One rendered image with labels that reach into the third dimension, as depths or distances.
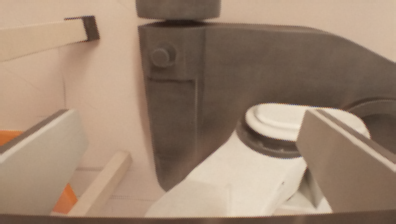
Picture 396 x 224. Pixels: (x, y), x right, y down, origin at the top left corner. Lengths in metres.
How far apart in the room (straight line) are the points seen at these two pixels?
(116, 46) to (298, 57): 0.55
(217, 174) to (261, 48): 0.28
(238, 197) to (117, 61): 0.60
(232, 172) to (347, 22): 0.52
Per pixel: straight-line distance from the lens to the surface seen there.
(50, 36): 0.62
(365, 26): 0.70
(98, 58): 0.79
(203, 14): 0.45
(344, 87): 0.53
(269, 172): 0.32
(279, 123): 0.35
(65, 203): 0.83
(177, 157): 0.59
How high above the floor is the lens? 0.61
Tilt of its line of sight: 60 degrees down
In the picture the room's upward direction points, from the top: 159 degrees counter-clockwise
